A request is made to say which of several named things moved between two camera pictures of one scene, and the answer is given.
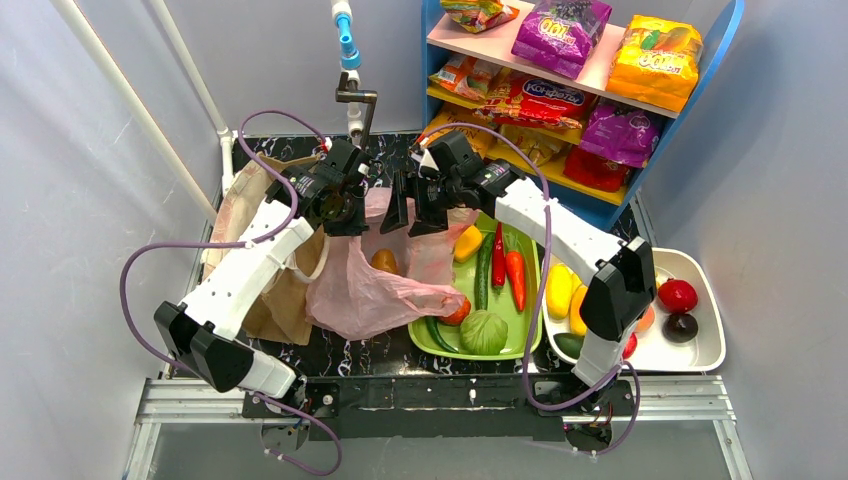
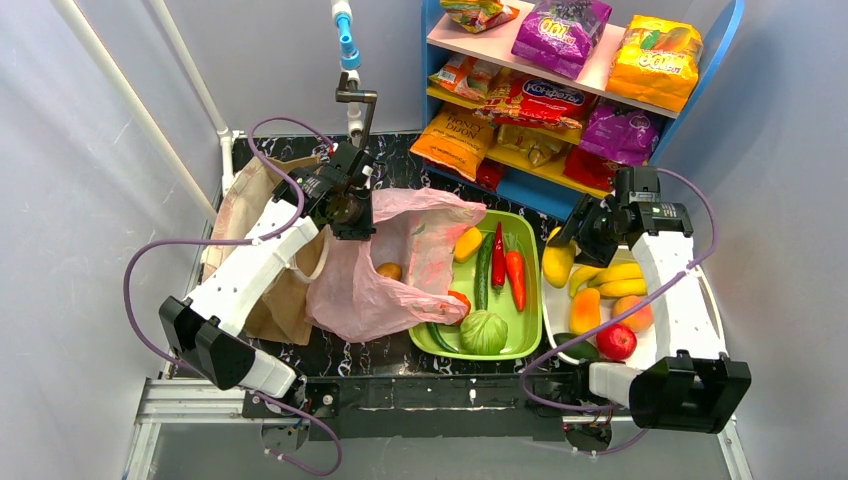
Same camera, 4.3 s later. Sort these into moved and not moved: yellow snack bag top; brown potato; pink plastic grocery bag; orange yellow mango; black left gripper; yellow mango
Moved: brown potato; yellow mango
Not moved: yellow snack bag top; pink plastic grocery bag; black left gripper; orange yellow mango
